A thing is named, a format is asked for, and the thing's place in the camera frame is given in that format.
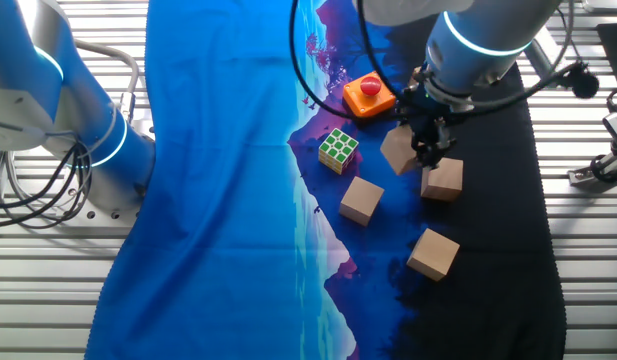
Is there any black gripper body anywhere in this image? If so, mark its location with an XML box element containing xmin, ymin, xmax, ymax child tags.
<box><xmin>402</xmin><ymin>92</ymin><xmax>469</xmax><ymax>139</ymax></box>

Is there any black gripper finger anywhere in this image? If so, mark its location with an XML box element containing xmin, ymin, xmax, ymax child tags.
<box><xmin>410</xmin><ymin>124</ymin><xmax>432</xmax><ymax>154</ymax></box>
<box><xmin>421</xmin><ymin>130</ymin><xmax>457</xmax><ymax>169</ymax></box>

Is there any orange box with red button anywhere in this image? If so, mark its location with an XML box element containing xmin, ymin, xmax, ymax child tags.
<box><xmin>342</xmin><ymin>70</ymin><xmax>397</xmax><ymax>120</ymax></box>

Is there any green faced puzzle cube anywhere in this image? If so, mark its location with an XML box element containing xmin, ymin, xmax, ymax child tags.
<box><xmin>317</xmin><ymin>127</ymin><xmax>360</xmax><ymax>176</ymax></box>

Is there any black flat slab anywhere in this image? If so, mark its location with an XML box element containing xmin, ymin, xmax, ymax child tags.
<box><xmin>596</xmin><ymin>22</ymin><xmax>617</xmax><ymax>109</ymax></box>

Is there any blue black landscape cloth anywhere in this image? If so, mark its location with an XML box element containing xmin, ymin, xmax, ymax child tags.
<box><xmin>84</xmin><ymin>0</ymin><xmax>568</xmax><ymax>360</ymax></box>

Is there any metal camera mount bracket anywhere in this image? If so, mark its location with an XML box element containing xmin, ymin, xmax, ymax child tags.
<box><xmin>567</xmin><ymin>149</ymin><xmax>617</xmax><ymax>189</ymax></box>

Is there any silver ribbed depth camera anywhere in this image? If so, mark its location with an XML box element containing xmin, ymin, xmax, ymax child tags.
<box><xmin>581</xmin><ymin>0</ymin><xmax>617</xmax><ymax>14</ymax></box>

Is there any grey cable with metal connector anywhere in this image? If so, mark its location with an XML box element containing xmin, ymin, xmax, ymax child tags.
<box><xmin>72</xmin><ymin>38</ymin><xmax>141</xmax><ymax>124</ymax></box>

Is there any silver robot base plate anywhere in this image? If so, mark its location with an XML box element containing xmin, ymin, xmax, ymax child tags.
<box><xmin>47</xmin><ymin>164</ymin><xmax>157</xmax><ymax>236</ymax></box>

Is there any black base cable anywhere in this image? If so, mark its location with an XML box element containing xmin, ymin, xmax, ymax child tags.
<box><xmin>0</xmin><ymin>149</ymin><xmax>95</xmax><ymax>231</ymax></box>
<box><xmin>0</xmin><ymin>139</ymin><xmax>94</xmax><ymax>199</ymax></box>

